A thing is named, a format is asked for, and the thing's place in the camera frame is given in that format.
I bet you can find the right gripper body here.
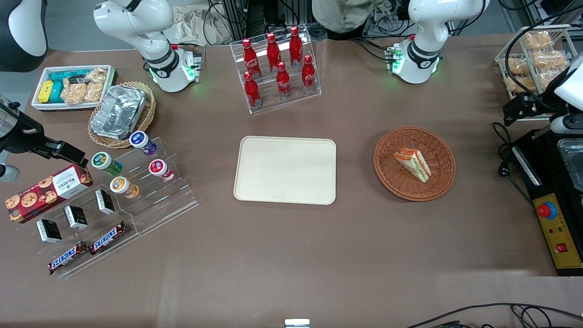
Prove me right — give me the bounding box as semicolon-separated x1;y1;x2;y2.
0;97;45;154

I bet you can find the triangular sandwich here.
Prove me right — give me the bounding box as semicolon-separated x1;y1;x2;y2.
393;148;432;184

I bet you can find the aluminium foil tray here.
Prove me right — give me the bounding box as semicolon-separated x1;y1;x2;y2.
90;85;147;140

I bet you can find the light oval wicker basket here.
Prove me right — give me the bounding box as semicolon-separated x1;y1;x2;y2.
87;82;157;149

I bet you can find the brown round wicker basket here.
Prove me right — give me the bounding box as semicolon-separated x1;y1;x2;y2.
373;126;457;202

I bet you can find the cream plastic tray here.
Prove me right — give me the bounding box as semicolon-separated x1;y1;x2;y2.
233;135;337;206

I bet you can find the bagged bread roll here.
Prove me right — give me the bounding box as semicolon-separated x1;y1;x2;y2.
532;50;570;72
506;75;537;94
523;31;554;51
506;56;530;77
537;70;565;91

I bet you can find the white plastic bin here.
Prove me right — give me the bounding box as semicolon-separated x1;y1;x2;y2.
31;65;118;113

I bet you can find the green lid yogurt cup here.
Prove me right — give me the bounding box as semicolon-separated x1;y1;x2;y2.
91;151;123;177

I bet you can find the red Walkers cookie box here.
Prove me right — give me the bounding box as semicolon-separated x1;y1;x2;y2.
5;164;94;224

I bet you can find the clear acrylic bread shelf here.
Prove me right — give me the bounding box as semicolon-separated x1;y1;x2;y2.
495;24;580;122

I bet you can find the yellow snack box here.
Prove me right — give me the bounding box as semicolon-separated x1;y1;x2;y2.
38;80;55;104

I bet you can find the clear bag of crackers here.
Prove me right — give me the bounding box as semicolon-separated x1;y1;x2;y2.
85;68;108;103
61;77;88;105

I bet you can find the small black white box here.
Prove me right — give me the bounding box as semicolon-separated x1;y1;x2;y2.
63;205;88;230
94;189;116;215
36;219;62;244

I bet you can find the teal snack box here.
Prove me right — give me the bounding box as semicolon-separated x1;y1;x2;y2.
48;70;93;104

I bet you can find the metal pan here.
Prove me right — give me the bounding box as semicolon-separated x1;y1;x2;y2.
557;138;583;192

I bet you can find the orange lid yogurt cup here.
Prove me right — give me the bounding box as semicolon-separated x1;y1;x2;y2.
109;176;140;199

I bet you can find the black yellow control box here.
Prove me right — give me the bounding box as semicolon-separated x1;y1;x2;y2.
509;129;583;277

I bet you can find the purple lid yogurt cup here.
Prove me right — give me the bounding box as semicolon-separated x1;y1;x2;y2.
129;131;158;156

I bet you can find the Snickers bar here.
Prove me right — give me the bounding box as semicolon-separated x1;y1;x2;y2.
47;241;88;276
89;221;128;255

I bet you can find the red lid yogurt cup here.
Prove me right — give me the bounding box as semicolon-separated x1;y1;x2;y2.
148;159;175;182

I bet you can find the red emergency stop button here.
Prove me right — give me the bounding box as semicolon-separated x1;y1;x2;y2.
536;201;557;220

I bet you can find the clear acrylic snack stand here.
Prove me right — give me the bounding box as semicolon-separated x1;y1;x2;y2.
14;180;139;279

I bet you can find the clear acrylic cup stand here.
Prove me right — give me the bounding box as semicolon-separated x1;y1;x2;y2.
97;136;199;236

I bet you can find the beige crumpled cloth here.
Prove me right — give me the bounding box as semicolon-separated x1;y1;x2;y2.
171;4;234;46

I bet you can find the person in beige jacket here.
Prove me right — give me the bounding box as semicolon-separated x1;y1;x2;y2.
312;0;377;34

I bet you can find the red cola bottle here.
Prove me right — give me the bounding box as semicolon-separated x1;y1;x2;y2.
276;61;292;100
243;71;263;109
301;54;317;93
289;26;304;69
266;32;282;74
241;38;261;78

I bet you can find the clear acrylic bottle rack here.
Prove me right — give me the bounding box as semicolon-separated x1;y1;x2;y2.
230;24;322;115

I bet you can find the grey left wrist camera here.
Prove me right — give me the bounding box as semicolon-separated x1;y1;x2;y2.
550;114;583;135

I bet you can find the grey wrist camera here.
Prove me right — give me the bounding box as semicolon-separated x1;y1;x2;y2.
550;114;583;135
0;163;21;183

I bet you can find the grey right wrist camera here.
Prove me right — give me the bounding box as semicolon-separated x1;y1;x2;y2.
0;163;21;183

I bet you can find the black power cable with plug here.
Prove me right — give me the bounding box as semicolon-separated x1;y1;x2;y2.
491;122;534;206

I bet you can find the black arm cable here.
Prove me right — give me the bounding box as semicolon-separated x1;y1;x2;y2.
505;4;583;111

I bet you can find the black table edge cable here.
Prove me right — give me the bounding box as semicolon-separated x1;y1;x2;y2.
404;302;583;328

